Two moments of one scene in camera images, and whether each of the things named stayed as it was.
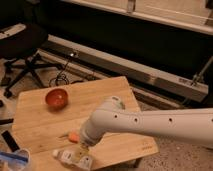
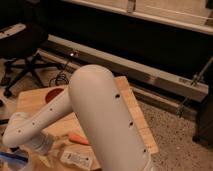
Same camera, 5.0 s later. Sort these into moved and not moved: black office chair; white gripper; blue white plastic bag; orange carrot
Moved: white gripper
Not moved: orange carrot; blue white plastic bag; black office chair
